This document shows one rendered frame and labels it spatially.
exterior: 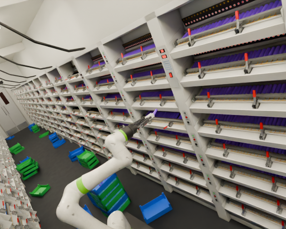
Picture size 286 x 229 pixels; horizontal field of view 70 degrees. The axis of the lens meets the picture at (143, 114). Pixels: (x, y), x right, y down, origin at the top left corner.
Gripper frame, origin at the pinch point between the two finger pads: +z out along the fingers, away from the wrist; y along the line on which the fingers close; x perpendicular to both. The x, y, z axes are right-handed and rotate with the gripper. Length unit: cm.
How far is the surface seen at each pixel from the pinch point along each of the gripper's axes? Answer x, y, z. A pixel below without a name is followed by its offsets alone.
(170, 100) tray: -3.5, -5.7, 20.1
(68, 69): -63, 179, 26
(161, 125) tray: 16.9, 10.9, 14.9
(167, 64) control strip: -31.9, -25.3, 11.2
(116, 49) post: -55, 39, 23
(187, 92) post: -9.8, -28.6, 15.9
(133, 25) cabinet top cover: -62, -9, 11
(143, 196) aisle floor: 108, 76, -3
